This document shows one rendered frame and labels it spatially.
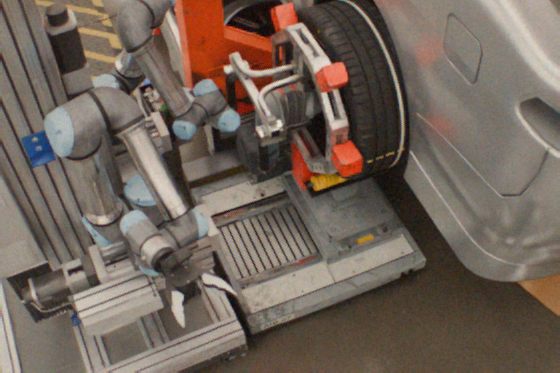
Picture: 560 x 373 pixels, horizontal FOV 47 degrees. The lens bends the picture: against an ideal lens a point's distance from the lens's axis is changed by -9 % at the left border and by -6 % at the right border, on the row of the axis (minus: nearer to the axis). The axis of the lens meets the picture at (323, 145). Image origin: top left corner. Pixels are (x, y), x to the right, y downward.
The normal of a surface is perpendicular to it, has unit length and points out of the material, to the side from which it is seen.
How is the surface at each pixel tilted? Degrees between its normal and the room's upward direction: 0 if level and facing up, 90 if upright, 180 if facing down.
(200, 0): 90
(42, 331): 0
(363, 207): 0
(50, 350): 0
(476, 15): 78
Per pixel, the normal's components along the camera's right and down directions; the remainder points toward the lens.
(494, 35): -0.88, 0.15
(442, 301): 0.03, -0.67
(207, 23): 0.42, 0.68
